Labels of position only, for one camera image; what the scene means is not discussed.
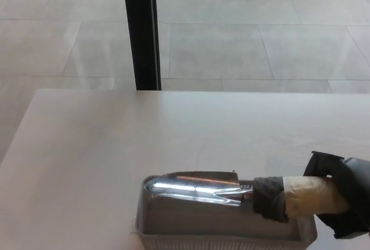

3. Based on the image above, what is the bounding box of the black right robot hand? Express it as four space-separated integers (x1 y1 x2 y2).
302 150 370 240

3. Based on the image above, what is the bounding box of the silver garden trowel taped handle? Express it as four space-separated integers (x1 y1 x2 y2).
145 170 351 223

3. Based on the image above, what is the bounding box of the grey perforated plastic basket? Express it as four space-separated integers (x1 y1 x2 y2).
132 175 318 250

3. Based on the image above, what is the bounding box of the black vertical window frame post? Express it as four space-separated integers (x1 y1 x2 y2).
121 0 162 91

